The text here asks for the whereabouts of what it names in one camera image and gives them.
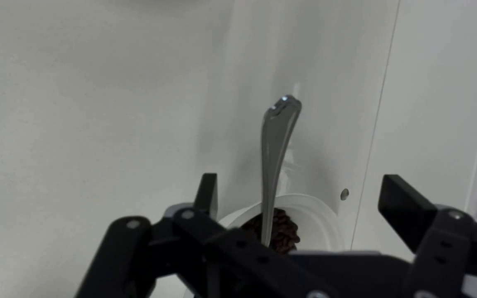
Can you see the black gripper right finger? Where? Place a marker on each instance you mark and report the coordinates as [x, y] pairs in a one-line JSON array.
[[442, 241]]

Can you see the silver metal spoon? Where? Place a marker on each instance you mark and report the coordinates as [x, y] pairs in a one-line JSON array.
[[273, 154]]

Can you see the small white bowl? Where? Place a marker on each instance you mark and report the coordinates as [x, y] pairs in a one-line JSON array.
[[318, 223]]

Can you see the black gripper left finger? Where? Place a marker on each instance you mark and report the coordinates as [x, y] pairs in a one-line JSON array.
[[139, 253]]

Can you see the coffee beans in small bowl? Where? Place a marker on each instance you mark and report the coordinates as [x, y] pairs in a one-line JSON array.
[[285, 231]]

